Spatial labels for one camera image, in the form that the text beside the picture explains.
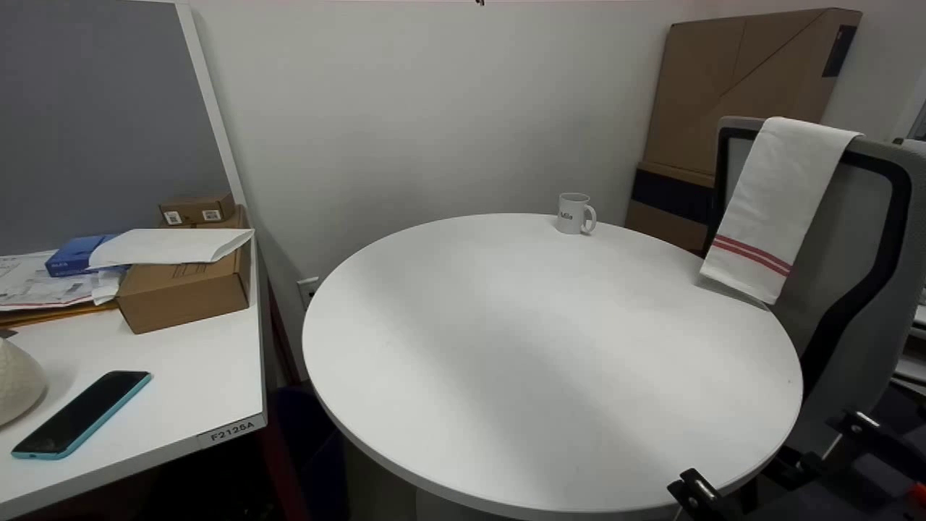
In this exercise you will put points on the grey partition panel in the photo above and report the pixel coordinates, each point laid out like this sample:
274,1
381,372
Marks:
105,116

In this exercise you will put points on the beige rounded object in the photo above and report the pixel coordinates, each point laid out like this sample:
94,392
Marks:
22,382

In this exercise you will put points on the grey mesh office chair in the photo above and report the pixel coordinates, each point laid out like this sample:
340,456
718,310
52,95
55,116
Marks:
856,284

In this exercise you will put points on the white ceramic mug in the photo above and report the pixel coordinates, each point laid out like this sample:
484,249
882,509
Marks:
575,211

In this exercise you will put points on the black clamp mount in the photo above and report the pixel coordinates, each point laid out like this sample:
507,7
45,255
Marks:
801,470

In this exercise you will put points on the white envelope paper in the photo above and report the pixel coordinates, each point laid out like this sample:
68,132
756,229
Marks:
168,246

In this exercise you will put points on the stack of papers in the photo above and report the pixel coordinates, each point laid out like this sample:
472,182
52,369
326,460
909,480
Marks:
28,284

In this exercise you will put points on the blue-cased smartphone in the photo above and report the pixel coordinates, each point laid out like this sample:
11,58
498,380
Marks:
71,425

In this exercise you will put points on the brown cardboard box on desk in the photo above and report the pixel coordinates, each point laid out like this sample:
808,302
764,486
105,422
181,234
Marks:
174,292

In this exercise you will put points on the white red-striped tea towel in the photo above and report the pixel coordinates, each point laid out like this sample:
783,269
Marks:
773,202

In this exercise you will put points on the small cardboard box behind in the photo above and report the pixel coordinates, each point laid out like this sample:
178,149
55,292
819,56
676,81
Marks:
203,211

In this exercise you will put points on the large flat cardboard box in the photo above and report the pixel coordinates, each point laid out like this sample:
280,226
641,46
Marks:
759,65

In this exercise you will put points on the blue box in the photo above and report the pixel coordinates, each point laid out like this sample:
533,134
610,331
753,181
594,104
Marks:
74,255

